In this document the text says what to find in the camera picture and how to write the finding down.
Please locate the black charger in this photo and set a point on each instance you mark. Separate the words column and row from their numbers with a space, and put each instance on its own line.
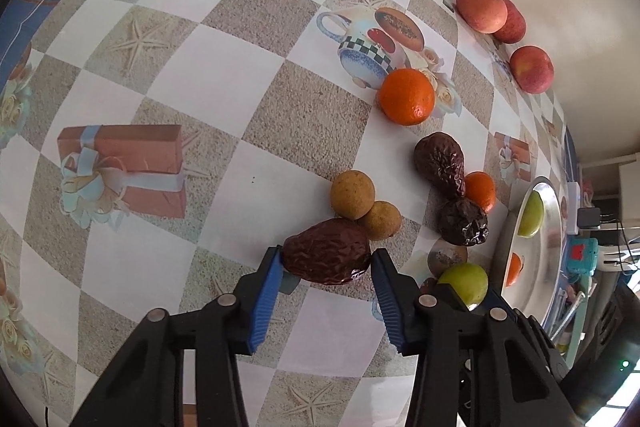
column 589, row 218

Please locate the round green jujube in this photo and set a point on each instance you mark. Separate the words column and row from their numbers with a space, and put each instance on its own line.
column 465, row 282

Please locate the round metal bowl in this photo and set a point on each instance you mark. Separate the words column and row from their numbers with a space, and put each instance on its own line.
column 545, row 257

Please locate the small round dried red date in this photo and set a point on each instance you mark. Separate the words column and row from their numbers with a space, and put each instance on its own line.
column 462, row 222

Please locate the red apple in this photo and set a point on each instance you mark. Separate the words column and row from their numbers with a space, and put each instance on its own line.
column 531, row 69
column 516, row 26

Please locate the mandarin orange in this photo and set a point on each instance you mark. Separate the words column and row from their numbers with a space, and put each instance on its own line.
column 482, row 192
column 514, row 269
column 406, row 97

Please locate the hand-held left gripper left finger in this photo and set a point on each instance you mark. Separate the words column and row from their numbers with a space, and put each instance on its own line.
column 267, row 292

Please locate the pointed green jujube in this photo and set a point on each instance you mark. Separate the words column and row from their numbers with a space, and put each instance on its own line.
column 531, row 217

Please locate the teal plastic box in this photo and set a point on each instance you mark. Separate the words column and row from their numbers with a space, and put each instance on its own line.
column 582, row 257

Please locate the pear-shaped dried red date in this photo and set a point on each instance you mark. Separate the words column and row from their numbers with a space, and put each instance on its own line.
column 440, row 159

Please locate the checkered printed tablecloth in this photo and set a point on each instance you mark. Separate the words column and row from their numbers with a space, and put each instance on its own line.
column 200, row 72

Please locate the pale pink apple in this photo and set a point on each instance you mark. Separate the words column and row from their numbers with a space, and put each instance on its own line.
column 481, row 8

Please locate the brown longan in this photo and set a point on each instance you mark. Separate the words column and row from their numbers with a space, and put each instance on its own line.
column 352, row 194
column 384, row 221

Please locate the white power strip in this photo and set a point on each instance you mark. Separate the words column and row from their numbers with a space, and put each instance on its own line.
column 573, row 207

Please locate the white chair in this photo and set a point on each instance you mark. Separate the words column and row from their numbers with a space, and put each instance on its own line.
column 629, row 179

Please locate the large oval dried red date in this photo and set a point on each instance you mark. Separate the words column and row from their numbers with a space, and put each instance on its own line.
column 325, row 252

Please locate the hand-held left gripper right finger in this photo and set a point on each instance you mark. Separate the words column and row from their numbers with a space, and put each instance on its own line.
column 387, row 302

